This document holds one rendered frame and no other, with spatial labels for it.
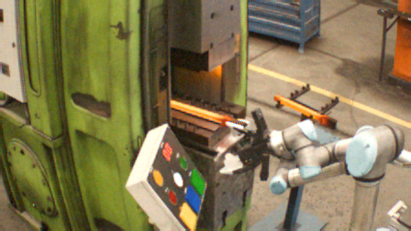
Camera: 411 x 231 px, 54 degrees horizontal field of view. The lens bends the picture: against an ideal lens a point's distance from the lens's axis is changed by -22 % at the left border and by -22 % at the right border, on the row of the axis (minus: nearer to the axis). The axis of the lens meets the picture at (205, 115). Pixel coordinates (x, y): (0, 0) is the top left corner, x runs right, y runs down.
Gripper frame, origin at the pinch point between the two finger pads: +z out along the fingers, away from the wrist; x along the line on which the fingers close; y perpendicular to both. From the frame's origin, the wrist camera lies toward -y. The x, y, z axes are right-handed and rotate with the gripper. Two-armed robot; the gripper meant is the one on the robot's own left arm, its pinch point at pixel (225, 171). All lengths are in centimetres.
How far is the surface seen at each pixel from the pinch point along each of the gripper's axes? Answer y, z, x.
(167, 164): 15.7, 11.1, 10.3
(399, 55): -140, -118, -339
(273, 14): -56, 19, -413
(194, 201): -0.5, 10.4, 11.4
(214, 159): -9.1, 14.2, -29.9
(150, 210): 10.7, 16.6, 27.6
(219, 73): 9, 8, -74
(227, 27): 35, -14, -46
